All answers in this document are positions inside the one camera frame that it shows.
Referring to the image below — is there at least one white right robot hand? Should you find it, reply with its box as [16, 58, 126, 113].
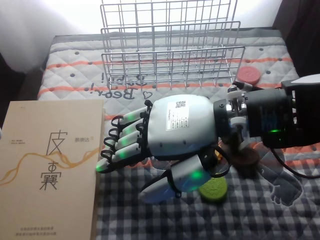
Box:
[95, 94, 217, 204]

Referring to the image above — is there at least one beige hardcover book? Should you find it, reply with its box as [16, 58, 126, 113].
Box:
[0, 99, 106, 240]

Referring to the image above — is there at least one dark brown curtain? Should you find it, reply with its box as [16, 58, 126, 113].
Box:
[272, 0, 320, 79]

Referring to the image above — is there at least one white wire rack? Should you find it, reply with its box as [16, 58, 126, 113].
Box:
[99, 0, 246, 91]

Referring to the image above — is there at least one pink toy cookie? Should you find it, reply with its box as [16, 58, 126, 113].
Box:
[236, 66, 261, 86]

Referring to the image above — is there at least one brown toy sandwich cookie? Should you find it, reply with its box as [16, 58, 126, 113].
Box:
[232, 147, 261, 174]

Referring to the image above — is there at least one green toy sandwich cookie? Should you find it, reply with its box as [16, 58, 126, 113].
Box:
[199, 176, 229, 204]

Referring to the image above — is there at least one grey quilt with bear print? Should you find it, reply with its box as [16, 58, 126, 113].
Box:
[36, 27, 320, 240]

